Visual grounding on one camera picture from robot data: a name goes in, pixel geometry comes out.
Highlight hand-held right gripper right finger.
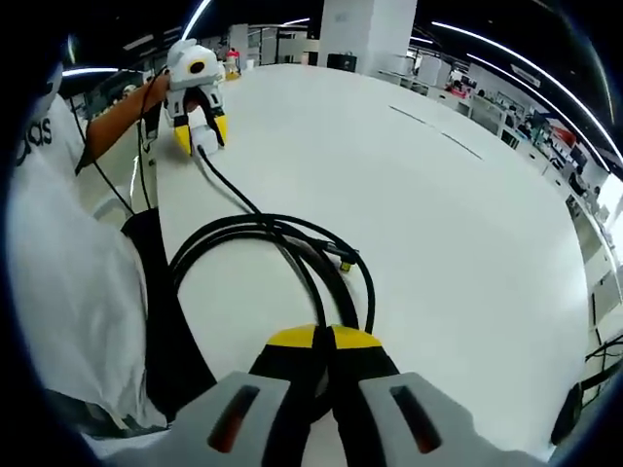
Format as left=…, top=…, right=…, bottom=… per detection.
left=326, top=324, right=544, bottom=467

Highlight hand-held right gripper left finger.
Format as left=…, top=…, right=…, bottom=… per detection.
left=169, top=324, right=327, bottom=467

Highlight black Type-C cable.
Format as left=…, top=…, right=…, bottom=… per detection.
left=167, top=144, right=377, bottom=344

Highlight orange drink bottle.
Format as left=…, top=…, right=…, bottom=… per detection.
left=224, top=47, right=242, bottom=82

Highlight black trousers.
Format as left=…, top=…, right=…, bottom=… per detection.
left=121, top=208, right=219, bottom=425

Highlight black box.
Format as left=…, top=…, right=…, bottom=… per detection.
left=326, top=53, right=359, bottom=74

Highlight black monitor stand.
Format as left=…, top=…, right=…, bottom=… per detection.
left=549, top=335, right=623, bottom=447

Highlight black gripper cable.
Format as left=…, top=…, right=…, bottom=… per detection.
left=67, top=67, right=172, bottom=216

